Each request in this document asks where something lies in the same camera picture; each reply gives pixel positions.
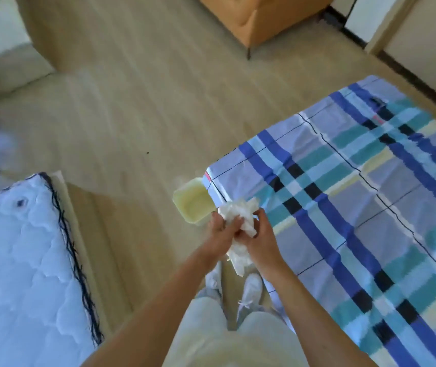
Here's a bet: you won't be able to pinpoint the person's right hand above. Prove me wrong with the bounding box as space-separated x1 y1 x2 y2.
234 207 285 280

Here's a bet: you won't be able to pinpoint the person's left hand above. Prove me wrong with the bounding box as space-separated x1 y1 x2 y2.
204 211 244 263

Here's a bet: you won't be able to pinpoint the white tissue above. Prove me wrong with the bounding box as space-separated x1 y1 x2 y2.
217 197 261 279

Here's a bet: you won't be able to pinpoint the person's left forearm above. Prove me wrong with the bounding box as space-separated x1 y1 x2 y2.
82 249 226 367

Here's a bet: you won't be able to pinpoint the person's right forearm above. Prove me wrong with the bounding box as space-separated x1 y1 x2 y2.
255 259 379 367

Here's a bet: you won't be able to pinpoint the pale yellow plastic bin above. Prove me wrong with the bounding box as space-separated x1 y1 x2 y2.
172 177 217 226

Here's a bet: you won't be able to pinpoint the person's white left shoe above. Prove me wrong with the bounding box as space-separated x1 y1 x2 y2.
204 260 223 298

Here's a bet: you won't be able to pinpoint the person's white shoe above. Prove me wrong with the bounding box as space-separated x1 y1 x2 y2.
204 260 223 298
236 273 264 330

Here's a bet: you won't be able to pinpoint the person's white right shoe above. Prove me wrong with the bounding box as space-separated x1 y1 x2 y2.
236 273 264 330

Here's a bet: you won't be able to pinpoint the blue plaid bed sheet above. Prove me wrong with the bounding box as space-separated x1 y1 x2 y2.
204 75 436 367

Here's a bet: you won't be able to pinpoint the person's light trousers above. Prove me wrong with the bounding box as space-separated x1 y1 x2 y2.
162 288 310 367

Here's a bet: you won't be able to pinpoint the orange leather sofa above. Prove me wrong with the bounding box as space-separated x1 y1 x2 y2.
195 0 335 61

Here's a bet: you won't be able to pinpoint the white quilted mattress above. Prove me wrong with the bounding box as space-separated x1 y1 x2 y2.
0 172 105 367

